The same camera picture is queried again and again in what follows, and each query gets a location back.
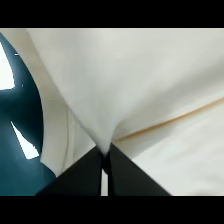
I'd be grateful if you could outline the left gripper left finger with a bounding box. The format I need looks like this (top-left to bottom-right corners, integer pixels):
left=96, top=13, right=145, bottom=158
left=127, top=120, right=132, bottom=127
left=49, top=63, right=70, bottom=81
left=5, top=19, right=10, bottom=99
left=35, top=145, right=103, bottom=197

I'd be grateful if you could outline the white T-shirt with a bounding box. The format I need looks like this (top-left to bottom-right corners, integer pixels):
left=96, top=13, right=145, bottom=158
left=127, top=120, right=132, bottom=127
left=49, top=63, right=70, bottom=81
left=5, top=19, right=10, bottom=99
left=0, top=28, right=224, bottom=197

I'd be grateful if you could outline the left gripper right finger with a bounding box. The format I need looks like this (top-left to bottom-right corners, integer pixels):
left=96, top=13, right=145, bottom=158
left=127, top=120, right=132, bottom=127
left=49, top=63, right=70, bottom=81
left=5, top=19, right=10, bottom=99
left=102, top=143, right=172, bottom=197

